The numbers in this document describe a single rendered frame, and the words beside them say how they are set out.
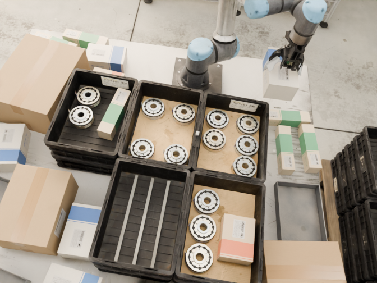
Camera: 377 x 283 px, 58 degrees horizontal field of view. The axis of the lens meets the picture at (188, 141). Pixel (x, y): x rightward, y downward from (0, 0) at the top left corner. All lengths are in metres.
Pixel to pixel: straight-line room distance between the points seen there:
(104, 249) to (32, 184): 0.38
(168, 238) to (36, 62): 1.00
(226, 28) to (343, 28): 2.14
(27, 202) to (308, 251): 1.09
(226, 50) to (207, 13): 1.67
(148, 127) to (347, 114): 1.88
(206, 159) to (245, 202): 0.25
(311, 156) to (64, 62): 1.24
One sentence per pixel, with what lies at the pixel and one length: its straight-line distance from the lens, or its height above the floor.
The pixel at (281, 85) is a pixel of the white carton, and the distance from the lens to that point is 1.40.
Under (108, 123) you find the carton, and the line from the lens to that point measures 1.51.
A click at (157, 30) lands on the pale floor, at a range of 3.16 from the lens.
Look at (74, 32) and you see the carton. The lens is 2.07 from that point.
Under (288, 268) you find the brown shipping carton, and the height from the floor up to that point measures 0.86.
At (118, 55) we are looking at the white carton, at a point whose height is 0.79.
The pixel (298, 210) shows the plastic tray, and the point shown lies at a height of 0.70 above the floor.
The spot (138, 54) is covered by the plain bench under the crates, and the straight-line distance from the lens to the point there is 2.00.
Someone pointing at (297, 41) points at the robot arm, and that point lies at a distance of 1.30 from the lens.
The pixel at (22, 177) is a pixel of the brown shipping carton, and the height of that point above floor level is 0.86.
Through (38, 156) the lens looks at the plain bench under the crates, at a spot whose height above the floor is 0.70.
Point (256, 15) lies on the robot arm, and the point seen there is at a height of 1.41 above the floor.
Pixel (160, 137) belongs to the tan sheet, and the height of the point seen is 0.83.
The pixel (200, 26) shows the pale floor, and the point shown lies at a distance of 3.24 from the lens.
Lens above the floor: 2.16
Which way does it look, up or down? 60 degrees down
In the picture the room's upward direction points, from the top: 10 degrees clockwise
